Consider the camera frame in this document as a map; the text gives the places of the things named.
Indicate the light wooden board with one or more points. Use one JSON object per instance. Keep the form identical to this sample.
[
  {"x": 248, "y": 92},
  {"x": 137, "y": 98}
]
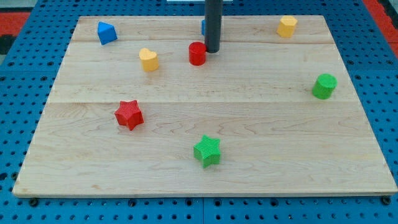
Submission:
[{"x": 255, "y": 95}]

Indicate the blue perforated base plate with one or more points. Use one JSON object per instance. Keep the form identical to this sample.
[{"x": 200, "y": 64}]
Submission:
[{"x": 30, "y": 67}]

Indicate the blue triangular block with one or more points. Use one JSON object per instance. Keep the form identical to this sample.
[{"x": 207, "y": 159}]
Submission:
[{"x": 106, "y": 33}]

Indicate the red star block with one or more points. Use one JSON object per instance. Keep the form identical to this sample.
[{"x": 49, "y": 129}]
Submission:
[{"x": 129, "y": 114}]

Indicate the yellow hexagon block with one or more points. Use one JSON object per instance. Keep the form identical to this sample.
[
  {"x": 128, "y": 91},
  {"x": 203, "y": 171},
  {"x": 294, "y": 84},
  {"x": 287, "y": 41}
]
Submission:
[{"x": 286, "y": 27}]

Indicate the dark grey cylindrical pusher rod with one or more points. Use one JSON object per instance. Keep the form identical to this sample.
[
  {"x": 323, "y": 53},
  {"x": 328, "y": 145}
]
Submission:
[{"x": 213, "y": 18}]

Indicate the blue block behind rod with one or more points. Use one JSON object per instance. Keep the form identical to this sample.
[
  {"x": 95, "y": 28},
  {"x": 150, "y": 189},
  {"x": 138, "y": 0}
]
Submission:
[{"x": 203, "y": 27}]

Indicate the yellow heart block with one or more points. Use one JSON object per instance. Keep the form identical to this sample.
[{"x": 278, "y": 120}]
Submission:
[{"x": 149, "y": 60}]

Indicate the red cylinder block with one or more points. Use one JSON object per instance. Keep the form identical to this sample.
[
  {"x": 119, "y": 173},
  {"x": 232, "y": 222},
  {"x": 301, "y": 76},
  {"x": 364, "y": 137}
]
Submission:
[{"x": 197, "y": 53}]

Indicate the green star block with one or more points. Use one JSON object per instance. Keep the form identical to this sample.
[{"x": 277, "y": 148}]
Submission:
[{"x": 207, "y": 151}]

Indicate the green cylinder block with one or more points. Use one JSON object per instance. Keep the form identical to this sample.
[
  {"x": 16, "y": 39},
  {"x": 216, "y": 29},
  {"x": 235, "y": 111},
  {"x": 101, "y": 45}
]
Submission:
[{"x": 324, "y": 86}]

